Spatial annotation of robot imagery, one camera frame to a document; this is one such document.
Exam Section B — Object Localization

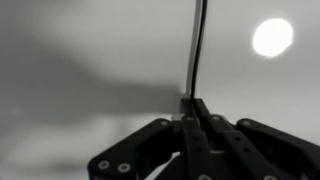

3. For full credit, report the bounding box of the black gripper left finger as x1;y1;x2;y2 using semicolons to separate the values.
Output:
87;98;215;180

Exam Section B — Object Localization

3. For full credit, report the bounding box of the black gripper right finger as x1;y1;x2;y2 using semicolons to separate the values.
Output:
195;98;320;180

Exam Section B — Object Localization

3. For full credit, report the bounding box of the white charger with black cable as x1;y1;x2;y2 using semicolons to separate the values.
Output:
189;0;209;101

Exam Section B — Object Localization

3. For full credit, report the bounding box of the white whiteboard sheet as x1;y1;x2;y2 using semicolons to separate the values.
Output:
0;0;320;180

